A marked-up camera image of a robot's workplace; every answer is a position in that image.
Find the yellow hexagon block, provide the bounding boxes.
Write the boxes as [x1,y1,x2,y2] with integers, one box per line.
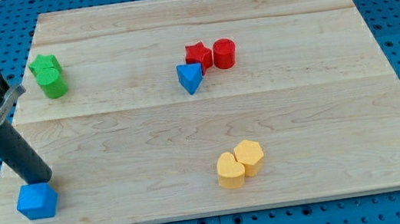
[233,140,265,176]

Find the yellow heart block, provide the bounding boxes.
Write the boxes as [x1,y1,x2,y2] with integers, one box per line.
[217,152,246,189]

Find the red cylinder block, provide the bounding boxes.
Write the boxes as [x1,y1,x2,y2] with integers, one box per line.
[213,38,236,69]

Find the blue triangle block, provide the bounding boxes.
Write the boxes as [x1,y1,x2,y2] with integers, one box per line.
[176,63,203,95]

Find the green cylinder block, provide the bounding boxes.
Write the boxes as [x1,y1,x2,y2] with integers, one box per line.
[35,68,68,99]

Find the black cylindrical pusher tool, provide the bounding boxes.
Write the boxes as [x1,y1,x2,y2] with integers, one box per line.
[0,120,52,184]

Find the red star block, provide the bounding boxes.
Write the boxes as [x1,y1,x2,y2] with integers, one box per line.
[185,41,213,76]

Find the blue cube block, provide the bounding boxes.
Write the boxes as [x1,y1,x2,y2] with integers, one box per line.
[16,183,58,220]

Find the wooden board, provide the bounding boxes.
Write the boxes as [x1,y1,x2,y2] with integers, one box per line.
[0,0,400,224]

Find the green star block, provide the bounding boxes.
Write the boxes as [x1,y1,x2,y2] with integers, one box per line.
[28,54,62,76]

